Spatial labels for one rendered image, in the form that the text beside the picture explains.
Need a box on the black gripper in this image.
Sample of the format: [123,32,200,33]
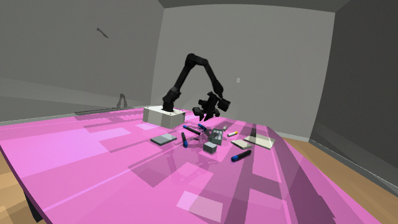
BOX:
[192,101,220,121]

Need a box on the grey keyboard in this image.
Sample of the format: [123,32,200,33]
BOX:
[209,128,223,145]

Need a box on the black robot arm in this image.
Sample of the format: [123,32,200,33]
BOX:
[161,54,230,112]

